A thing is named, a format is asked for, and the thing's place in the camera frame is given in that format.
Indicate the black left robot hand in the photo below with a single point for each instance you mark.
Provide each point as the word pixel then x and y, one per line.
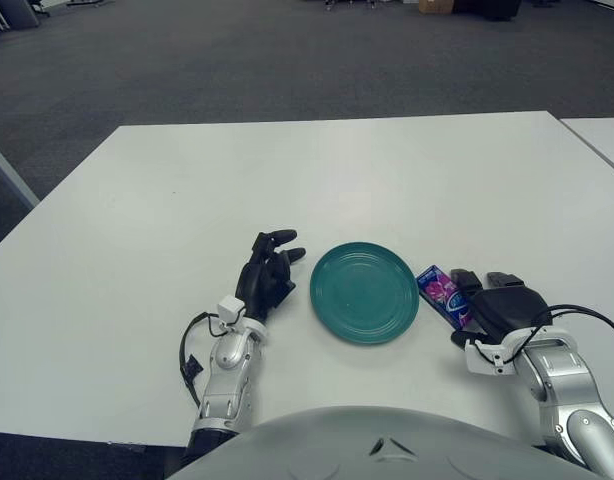
pixel 254 287

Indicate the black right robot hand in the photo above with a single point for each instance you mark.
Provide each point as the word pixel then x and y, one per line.
pixel 507 310

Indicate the blue gum pack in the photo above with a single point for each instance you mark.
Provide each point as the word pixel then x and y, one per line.
pixel 444 297

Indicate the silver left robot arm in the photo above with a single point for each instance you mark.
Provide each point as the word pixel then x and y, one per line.
pixel 229 370

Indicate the teal ribbed plate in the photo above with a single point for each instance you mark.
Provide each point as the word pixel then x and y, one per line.
pixel 364 295

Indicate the grey robot torso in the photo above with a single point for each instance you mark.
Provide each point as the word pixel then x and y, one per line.
pixel 312 450

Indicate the white neighbouring table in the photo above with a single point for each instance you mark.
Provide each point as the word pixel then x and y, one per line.
pixel 604 137

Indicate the black office chair base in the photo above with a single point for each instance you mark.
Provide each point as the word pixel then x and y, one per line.
pixel 39 9
pixel 347 4

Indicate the black background furniture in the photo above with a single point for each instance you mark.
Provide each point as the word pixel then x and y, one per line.
pixel 487 9

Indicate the brown cardboard box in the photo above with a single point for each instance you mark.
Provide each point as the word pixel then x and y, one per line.
pixel 436 5

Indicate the dark grey office furniture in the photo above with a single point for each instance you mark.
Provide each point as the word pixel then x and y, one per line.
pixel 9 17

